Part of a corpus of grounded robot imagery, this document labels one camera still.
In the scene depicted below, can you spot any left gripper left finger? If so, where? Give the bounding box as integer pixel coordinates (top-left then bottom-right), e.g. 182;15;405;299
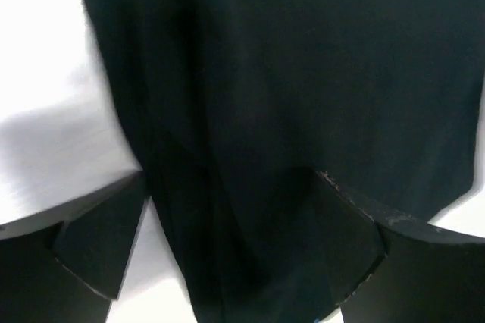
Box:
1;174;147;323

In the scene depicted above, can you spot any black t shirt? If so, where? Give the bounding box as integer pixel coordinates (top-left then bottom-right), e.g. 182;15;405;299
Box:
84;0;484;322

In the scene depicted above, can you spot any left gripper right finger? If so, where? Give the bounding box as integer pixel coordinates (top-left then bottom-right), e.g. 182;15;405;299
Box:
315;172;484;323

